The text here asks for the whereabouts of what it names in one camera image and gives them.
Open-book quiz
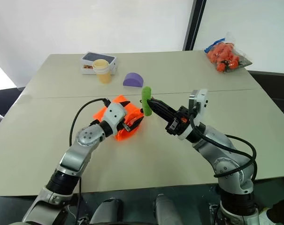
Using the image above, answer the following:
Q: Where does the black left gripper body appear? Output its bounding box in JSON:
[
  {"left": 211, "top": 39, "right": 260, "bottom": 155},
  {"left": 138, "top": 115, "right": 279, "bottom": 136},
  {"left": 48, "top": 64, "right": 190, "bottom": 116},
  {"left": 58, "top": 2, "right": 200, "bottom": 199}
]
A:
[{"left": 116, "top": 114, "right": 130, "bottom": 132}]

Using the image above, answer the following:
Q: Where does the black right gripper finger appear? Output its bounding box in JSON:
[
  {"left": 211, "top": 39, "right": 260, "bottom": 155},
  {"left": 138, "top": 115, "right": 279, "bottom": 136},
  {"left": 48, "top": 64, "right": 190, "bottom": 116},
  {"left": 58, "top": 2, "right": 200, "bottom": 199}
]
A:
[
  {"left": 147, "top": 98, "right": 179, "bottom": 117},
  {"left": 148, "top": 104, "right": 175, "bottom": 123}
]

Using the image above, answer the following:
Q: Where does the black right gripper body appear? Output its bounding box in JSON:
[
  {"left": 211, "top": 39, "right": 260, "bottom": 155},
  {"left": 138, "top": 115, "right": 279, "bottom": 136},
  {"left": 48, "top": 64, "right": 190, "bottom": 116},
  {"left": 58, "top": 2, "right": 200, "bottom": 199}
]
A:
[{"left": 164, "top": 105, "right": 192, "bottom": 137}]

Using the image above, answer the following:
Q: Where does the green tube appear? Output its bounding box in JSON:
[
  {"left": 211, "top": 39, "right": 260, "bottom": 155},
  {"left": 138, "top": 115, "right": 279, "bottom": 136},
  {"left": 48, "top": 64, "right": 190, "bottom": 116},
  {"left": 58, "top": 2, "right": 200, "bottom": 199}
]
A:
[{"left": 141, "top": 86, "right": 154, "bottom": 117}]

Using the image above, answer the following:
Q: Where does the purple half-round block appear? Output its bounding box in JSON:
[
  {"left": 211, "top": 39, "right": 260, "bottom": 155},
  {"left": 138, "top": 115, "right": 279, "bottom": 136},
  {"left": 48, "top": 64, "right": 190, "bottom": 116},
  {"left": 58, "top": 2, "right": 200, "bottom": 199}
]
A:
[{"left": 122, "top": 72, "right": 145, "bottom": 89}]

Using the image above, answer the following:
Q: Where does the pale yellow plastic cup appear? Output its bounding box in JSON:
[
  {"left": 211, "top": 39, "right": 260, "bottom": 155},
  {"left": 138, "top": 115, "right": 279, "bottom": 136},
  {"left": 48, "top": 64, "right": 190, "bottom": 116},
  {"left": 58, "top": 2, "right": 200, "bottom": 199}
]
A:
[{"left": 92, "top": 59, "right": 113, "bottom": 84}]

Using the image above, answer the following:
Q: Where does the white phone box dark lid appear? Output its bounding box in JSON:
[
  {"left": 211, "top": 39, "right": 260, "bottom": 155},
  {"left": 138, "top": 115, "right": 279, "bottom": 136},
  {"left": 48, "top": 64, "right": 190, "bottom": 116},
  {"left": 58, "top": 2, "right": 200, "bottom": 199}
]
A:
[{"left": 80, "top": 52, "right": 119, "bottom": 75}]

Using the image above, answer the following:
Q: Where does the small white box orange print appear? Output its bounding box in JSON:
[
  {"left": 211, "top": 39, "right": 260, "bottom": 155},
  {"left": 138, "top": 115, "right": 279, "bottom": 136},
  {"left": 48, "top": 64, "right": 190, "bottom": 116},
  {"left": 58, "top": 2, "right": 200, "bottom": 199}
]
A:
[{"left": 80, "top": 64, "right": 96, "bottom": 75}]

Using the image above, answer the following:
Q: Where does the clear bag of orange items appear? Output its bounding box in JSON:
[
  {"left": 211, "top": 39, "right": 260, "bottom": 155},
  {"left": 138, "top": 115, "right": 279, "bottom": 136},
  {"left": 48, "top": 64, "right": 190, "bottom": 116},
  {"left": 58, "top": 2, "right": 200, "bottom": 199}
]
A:
[{"left": 203, "top": 31, "right": 253, "bottom": 74}]

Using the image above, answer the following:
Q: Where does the grey rounded shape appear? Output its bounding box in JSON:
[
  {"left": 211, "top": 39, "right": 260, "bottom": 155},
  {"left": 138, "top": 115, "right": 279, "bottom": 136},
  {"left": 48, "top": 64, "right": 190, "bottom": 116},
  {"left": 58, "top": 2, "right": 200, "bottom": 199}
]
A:
[
  {"left": 154, "top": 194, "right": 183, "bottom": 225},
  {"left": 89, "top": 198, "right": 123, "bottom": 225}
]

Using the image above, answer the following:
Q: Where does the black rounded object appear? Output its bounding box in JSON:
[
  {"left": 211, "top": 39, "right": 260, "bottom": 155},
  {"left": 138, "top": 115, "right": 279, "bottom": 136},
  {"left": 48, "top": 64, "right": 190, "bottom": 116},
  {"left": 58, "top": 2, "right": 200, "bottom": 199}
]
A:
[{"left": 265, "top": 199, "right": 284, "bottom": 225}]

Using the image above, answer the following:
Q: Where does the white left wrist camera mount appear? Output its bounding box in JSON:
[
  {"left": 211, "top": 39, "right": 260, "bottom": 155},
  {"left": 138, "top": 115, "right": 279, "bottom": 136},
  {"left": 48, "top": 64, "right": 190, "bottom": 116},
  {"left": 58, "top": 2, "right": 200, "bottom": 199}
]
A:
[{"left": 103, "top": 102, "right": 128, "bottom": 132}]

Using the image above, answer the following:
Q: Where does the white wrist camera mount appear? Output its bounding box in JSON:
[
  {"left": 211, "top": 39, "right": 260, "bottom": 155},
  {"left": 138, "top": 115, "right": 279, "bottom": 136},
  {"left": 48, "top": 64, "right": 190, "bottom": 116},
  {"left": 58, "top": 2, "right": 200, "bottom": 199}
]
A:
[
  {"left": 103, "top": 102, "right": 128, "bottom": 132},
  {"left": 188, "top": 88, "right": 209, "bottom": 128}
]

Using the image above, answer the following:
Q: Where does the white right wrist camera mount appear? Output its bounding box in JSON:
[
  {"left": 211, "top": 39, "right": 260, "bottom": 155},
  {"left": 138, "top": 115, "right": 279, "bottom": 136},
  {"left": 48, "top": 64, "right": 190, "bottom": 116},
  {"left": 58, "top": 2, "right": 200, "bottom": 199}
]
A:
[{"left": 188, "top": 88, "right": 209, "bottom": 128}]

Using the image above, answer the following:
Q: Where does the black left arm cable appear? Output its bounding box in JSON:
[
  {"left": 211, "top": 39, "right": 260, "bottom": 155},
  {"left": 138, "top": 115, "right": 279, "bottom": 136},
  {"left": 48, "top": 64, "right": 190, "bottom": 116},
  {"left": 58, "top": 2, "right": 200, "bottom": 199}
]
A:
[{"left": 69, "top": 98, "right": 111, "bottom": 147}]

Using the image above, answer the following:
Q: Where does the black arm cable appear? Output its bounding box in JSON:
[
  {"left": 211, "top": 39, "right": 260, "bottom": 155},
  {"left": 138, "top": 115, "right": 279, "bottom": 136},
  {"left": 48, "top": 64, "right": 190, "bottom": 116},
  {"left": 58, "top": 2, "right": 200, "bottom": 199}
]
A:
[
  {"left": 189, "top": 108, "right": 258, "bottom": 179},
  {"left": 69, "top": 98, "right": 111, "bottom": 147}
]

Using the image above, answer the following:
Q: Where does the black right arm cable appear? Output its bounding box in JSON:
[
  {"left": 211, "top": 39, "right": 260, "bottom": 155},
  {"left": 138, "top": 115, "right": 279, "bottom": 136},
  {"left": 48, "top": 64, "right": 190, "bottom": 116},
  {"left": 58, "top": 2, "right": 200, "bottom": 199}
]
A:
[{"left": 189, "top": 108, "right": 258, "bottom": 179}]

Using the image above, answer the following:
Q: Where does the dark window frame post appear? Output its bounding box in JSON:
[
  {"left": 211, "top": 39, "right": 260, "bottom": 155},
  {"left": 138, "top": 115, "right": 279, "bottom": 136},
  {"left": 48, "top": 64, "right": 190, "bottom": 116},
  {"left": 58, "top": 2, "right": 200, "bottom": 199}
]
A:
[{"left": 182, "top": 0, "right": 207, "bottom": 51}]

